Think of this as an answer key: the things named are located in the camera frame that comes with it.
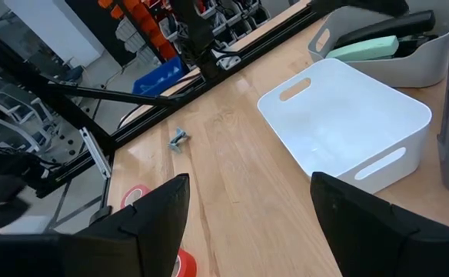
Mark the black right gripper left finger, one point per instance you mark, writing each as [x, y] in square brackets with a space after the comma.
[147, 238]

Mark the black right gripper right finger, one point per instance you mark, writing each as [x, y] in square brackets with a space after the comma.
[370, 242]

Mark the pink tape roll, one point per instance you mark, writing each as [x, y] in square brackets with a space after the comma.
[124, 200]

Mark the red tape roll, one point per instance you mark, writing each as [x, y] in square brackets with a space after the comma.
[188, 265]

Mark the grey-blue staple remover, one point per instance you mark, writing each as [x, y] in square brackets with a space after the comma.
[178, 139]

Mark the mint green stapler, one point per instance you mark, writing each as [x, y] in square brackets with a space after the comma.
[363, 49]

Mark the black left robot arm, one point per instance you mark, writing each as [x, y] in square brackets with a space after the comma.
[197, 34]

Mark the white plastic bin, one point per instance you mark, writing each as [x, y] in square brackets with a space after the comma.
[343, 115]

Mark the blue floor bin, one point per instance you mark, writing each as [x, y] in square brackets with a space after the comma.
[159, 77]

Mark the light grey plastic bin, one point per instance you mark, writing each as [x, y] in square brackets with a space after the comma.
[420, 65]

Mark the grey office chair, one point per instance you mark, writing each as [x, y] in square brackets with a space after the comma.
[13, 107]

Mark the orange storage bins rack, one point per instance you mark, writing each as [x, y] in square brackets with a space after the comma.
[151, 23]

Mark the white partition panel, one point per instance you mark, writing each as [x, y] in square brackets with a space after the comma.
[55, 27]

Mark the grey storage bins rack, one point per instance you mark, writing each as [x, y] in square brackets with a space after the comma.
[240, 19]

